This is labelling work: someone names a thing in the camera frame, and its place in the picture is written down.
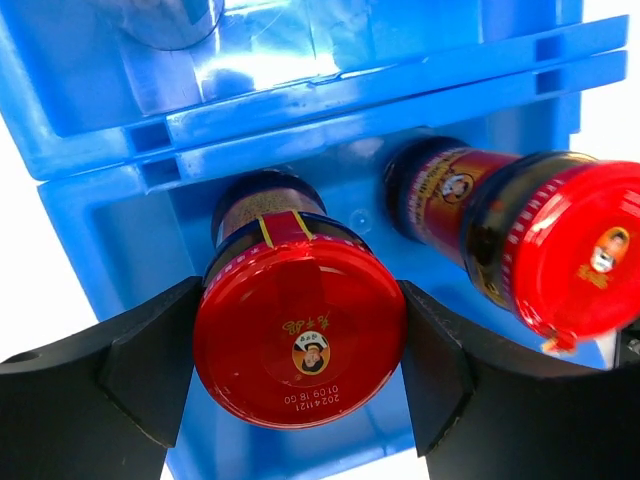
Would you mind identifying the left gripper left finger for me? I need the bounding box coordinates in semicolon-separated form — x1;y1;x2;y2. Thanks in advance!
1;276;203;479

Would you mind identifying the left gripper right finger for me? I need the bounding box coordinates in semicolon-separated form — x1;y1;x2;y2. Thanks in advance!
400;281;639;479

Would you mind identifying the red-lid sauce jar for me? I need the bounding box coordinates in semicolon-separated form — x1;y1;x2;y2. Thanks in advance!
193;170;408;430
385;136;639;351

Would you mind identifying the silver-lid blue-label bottle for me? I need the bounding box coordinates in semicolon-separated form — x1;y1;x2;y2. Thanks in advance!
99;0;225;50

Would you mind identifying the near blue storage bin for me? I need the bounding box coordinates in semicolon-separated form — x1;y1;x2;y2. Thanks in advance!
40;82;582;479

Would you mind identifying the blue storage bin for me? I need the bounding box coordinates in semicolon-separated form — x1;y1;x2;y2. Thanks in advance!
40;82;582;479
1;1;629;181

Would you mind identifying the middle blue storage bin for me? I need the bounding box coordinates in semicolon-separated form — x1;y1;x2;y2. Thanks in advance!
1;1;629;181

